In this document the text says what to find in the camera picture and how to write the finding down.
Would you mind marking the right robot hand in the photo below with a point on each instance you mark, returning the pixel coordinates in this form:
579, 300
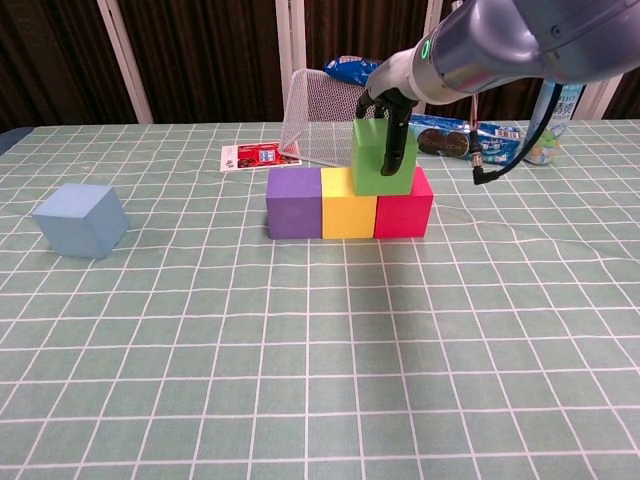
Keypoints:
395, 75

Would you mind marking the green foam cube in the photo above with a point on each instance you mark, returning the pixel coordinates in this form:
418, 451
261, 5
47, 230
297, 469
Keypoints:
370, 165

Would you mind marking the magenta foam cube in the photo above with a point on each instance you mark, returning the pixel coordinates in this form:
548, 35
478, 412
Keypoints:
402, 215

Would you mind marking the yellow foam cube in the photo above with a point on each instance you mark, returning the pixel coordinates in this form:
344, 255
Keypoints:
347, 215

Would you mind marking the purple foam cube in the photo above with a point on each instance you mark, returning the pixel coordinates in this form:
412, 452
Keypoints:
292, 210

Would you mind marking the light blue foam cube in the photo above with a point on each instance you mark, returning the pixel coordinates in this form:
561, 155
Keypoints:
75, 225

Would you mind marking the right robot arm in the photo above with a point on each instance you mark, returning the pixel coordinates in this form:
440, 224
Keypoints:
500, 45

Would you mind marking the small blue cookie packet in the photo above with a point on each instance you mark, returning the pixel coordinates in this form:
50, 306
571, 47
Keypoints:
350, 70

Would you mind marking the long blue cookie package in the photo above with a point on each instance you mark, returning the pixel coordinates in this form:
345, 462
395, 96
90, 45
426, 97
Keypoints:
450, 142

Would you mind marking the red and white card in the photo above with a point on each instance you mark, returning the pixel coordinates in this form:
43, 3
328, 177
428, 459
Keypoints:
250, 156

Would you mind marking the light blue drink can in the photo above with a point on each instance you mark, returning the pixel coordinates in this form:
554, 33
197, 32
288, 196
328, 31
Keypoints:
547, 145

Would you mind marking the green checked tablecloth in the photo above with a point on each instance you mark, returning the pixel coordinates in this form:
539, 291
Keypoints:
320, 350

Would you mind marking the blue table pad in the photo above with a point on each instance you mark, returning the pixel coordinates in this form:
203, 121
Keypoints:
7, 140

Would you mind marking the white frame post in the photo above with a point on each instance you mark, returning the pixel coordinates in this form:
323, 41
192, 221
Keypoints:
436, 12
125, 65
607, 97
287, 50

